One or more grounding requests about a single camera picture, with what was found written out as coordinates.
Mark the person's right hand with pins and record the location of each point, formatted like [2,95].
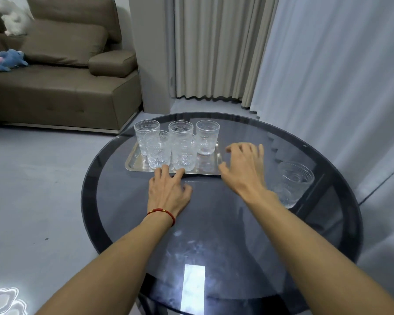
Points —
[246,175]

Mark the person's left hand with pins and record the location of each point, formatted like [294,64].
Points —
[167,195]

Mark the person's right thumb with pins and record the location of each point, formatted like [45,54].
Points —
[225,169]

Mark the person's right little finger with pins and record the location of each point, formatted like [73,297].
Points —
[261,152]

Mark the person's left thumb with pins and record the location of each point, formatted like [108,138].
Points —
[187,192]

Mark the person's right forearm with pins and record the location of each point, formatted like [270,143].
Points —
[315,259]

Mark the person's left forearm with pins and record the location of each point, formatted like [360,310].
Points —
[118,268]

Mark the clear embossed drinking glass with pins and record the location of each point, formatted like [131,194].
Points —
[184,155]
[157,150]
[143,131]
[207,137]
[294,185]
[180,127]

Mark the silver metal tray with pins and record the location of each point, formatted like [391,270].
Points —
[134,163]

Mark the beige pleated curtain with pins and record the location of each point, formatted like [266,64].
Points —
[213,45]

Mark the brown fabric sofa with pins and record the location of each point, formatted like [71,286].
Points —
[69,91]

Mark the brown sofa cushion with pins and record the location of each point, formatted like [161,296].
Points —
[65,42]

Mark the blue plush toy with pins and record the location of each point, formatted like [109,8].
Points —
[10,59]

